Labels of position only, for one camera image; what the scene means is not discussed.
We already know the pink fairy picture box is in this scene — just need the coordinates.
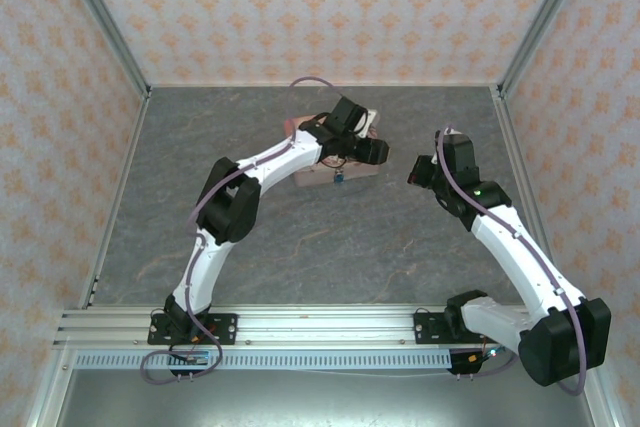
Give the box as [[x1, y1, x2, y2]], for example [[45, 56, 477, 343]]
[[282, 107, 381, 190]]

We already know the aluminium side rail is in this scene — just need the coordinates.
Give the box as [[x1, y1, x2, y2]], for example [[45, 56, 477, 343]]
[[79, 89, 153, 309], [490, 86, 549, 268]]

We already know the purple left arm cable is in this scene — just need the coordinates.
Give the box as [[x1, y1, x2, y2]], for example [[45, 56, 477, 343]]
[[139, 77, 351, 385]]

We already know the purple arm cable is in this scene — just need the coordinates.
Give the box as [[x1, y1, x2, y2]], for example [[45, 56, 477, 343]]
[[431, 125, 590, 396], [139, 77, 351, 385]]

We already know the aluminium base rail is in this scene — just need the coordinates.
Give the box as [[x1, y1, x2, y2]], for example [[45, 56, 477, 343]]
[[51, 310, 532, 350]]

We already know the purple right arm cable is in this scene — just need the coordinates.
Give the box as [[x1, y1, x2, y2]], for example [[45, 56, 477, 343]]
[[431, 125, 590, 396]]

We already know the aluminium frame post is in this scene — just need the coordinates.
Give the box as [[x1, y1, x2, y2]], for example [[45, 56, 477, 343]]
[[53, 0, 153, 96], [497, 0, 596, 96]]

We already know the slotted grey cable duct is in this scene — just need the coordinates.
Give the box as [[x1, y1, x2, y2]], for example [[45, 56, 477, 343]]
[[73, 349, 454, 372]]

